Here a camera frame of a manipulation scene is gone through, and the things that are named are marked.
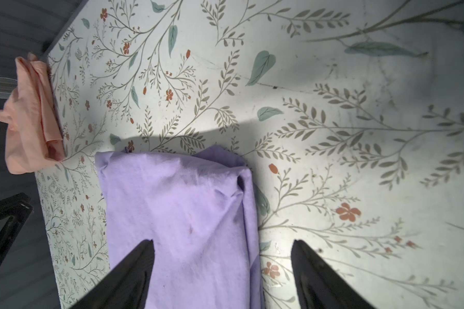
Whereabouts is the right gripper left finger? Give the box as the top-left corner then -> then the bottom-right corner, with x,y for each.
73,239 -> 155,309

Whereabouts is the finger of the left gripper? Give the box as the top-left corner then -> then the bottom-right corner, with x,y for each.
0,193 -> 33,266

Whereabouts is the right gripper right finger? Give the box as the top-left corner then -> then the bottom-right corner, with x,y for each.
291,240 -> 374,309

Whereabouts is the purple t-shirt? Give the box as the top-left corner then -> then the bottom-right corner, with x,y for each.
95,145 -> 264,308

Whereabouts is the folded pink t-shirt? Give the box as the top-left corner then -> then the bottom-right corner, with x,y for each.
0,53 -> 66,175

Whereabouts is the floral table mat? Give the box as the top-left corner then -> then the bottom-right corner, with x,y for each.
36,1 -> 464,308

